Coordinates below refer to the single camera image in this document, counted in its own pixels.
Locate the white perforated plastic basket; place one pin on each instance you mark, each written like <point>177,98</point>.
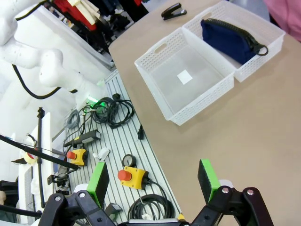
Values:
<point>164,77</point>
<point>270,30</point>

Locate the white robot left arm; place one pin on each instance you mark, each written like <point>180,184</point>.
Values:
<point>51,68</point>

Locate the grey slotted aluminium base plate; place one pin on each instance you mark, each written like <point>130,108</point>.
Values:
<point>117,143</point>

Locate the blue pouch with black zipper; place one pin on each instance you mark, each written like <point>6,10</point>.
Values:
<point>223,40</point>

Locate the yellow emergency stop button box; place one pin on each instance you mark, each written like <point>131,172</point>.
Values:
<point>135,175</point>
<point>81,155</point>

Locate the black power plug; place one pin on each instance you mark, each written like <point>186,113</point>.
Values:
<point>140,134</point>

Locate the small black adapter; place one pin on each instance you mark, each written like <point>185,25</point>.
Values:
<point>114,208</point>

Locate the black stapler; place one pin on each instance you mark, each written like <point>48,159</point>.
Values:
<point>172,11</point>

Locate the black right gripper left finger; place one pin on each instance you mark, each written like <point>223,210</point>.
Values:
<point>97,183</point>

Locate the person in pink shirt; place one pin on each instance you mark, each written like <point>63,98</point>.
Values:
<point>289,16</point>

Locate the black tripod pole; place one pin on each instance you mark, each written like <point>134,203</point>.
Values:
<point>40,141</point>

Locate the black power adapter brick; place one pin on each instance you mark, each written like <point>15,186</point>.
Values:
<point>90,136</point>

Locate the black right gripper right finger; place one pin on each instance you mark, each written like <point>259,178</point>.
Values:
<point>211,181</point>

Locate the black clamp mount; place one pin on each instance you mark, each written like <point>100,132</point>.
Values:
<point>58,180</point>

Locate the black thin rod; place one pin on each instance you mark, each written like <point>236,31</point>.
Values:
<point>47,156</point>

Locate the white plastic clip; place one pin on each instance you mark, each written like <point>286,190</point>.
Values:
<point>103,153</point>

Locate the white square sticker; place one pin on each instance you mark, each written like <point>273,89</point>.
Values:
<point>184,77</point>

